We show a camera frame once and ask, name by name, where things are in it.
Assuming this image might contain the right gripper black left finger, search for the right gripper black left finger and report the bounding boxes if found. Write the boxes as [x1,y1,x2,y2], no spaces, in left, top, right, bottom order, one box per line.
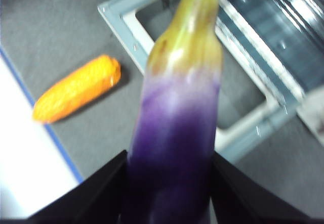
[25,150,129,224]

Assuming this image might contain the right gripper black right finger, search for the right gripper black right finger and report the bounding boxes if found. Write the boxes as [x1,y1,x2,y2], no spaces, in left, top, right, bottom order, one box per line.
[212,151,317,224]

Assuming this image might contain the purple eggplant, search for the purple eggplant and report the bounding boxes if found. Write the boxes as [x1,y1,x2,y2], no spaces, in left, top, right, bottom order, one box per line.
[118,0,226,224]

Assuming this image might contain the grey glass oven door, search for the grey glass oven door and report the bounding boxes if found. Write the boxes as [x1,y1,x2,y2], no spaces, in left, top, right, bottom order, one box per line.
[97,0,304,164]

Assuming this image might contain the cream Toshiba toaster oven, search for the cream Toshiba toaster oven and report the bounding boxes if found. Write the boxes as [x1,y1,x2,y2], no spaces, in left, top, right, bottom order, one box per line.
[212,0,324,144]

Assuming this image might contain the orange corn cob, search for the orange corn cob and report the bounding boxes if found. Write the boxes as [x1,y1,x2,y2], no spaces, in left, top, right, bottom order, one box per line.
[32,54,122,124]

